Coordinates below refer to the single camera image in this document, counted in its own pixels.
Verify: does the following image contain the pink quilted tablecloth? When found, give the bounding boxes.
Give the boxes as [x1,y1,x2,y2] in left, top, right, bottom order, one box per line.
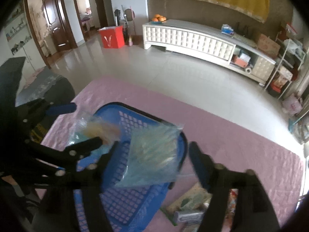
[36,74,305,232]

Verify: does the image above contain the plate of oranges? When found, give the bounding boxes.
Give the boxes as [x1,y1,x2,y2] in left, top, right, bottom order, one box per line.
[151,14,167,24]

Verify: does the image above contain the clear blue wafer bag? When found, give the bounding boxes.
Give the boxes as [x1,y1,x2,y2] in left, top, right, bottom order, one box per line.
[115,124,182,188]

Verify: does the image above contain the orange snack bar wrapper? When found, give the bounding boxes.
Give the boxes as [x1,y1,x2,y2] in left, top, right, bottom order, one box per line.
[226,188,238,226]

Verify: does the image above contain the blue plastic basket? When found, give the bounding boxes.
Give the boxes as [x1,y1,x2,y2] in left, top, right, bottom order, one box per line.
[68,103,188,231]

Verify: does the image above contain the clear blue cookie bag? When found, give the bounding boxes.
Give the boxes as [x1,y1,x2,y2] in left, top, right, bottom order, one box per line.
[67,112,121,155]

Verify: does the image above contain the pink shopping bag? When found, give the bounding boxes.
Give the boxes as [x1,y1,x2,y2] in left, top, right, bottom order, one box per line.
[282,93,302,116]

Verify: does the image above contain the cardboard box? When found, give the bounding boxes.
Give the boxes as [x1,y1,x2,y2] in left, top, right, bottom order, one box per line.
[256,34,281,59]

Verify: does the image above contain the white metal shelf rack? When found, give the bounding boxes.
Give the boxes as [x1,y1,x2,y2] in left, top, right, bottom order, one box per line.
[265,27,308,99]

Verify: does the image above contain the white tv cabinet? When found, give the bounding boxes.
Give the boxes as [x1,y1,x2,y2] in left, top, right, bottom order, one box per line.
[143,19,275,85]

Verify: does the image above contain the brown wooden door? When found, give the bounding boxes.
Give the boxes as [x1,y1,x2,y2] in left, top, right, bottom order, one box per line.
[42,0,67,51]

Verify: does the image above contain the blue tissue pack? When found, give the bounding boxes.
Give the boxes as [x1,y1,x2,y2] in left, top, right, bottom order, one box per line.
[221,24,234,36]

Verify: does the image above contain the green soda cracker pack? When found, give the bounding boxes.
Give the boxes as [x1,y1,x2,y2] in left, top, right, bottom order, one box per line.
[160,183,212,226]

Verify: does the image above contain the red box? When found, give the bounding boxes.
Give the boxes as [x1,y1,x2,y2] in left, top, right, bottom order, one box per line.
[98,26,125,49]

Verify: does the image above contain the silver purple candy tube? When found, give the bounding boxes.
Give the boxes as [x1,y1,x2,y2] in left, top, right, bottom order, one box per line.
[173,210,204,223]

